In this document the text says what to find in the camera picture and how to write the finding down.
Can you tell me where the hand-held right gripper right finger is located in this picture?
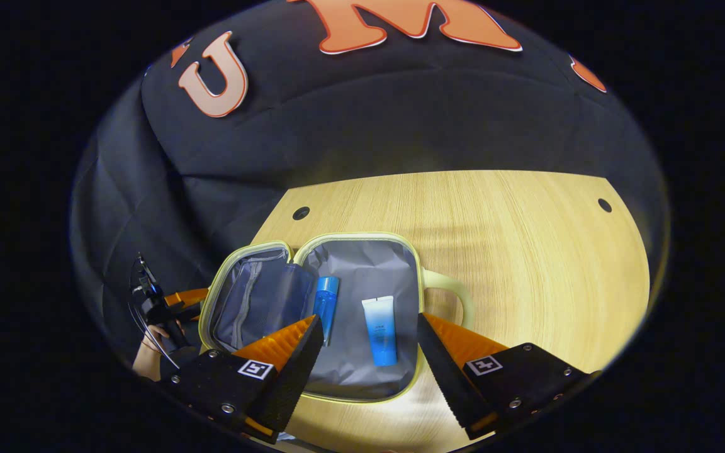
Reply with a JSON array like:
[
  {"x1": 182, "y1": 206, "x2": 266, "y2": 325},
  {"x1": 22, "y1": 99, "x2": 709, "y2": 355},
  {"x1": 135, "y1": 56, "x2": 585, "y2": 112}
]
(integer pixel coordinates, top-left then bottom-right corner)
[{"x1": 417, "y1": 313, "x2": 592, "y2": 441}]

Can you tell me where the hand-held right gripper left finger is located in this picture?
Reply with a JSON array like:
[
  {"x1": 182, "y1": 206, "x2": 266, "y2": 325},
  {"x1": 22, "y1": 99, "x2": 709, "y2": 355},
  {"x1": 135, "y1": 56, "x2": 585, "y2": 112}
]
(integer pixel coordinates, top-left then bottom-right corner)
[{"x1": 160, "y1": 315, "x2": 325, "y2": 444}]

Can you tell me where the blue skin care bottle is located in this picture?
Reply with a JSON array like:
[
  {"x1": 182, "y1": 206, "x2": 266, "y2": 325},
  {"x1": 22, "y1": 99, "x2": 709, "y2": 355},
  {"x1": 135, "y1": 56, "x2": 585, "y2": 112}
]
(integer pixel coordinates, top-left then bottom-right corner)
[{"x1": 312, "y1": 276, "x2": 340, "y2": 348}]

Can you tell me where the white and blue tube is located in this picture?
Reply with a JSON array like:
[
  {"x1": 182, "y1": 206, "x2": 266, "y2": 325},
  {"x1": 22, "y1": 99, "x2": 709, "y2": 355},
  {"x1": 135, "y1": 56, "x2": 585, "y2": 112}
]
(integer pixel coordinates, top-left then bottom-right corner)
[{"x1": 361, "y1": 296, "x2": 398, "y2": 367}]

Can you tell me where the pale yellow suitcase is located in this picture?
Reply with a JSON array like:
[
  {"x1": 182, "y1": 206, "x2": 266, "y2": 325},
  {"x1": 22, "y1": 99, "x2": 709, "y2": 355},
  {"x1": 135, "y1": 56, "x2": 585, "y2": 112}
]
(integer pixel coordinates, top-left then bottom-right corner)
[{"x1": 198, "y1": 232, "x2": 475, "y2": 403}]

